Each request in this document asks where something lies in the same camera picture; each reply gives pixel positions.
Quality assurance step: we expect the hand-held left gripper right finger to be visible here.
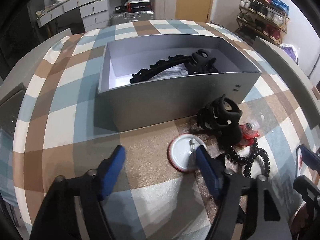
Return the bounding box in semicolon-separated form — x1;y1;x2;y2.
196;146;293;240

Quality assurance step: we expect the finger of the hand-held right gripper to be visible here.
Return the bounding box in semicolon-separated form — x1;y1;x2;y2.
292;176;320;220
296;144;320;177

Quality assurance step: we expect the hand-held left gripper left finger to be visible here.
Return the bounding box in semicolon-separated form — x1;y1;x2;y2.
29;145;126;240

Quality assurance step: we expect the round white red-rimmed disc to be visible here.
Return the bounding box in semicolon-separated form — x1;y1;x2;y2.
167;134;208;173

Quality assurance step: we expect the black spiral hair tie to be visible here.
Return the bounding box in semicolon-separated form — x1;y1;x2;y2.
224;140;271;179

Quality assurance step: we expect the grey cardboard box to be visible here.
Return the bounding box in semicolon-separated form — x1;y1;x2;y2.
97;33;262;133

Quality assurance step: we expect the large black claw clip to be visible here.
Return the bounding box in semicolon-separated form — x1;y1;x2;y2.
196;94;243;148

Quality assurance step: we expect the red and clear hair ornament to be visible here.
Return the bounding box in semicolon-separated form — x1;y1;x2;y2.
239;120;261;148

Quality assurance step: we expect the checkered blanket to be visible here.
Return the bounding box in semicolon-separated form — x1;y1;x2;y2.
12;19;320;240

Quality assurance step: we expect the clear plastic bag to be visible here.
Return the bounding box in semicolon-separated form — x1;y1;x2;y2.
155;64;190;79

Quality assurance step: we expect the purple bag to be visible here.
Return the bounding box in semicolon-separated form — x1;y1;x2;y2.
279;44;299;63

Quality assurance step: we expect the long black hair clip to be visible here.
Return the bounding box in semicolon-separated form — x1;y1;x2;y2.
129;54;193;84

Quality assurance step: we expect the wooden shoe rack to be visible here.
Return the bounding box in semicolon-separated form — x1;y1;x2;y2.
234;0;291;46

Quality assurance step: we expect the silver suitcase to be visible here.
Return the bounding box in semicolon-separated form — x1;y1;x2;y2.
109;10;155;26

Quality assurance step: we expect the collection of shoes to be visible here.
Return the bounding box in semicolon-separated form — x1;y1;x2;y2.
237;0;290;42

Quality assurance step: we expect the white dresser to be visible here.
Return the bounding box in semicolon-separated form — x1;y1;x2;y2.
36;0;111;34

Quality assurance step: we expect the black box with red label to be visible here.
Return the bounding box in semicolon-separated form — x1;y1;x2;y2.
125;0;152;12

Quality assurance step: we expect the wooden door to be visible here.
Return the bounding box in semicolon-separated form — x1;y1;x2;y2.
175;0;217;22

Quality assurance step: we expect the white cabinet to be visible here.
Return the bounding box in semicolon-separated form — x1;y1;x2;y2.
147;0;179;20

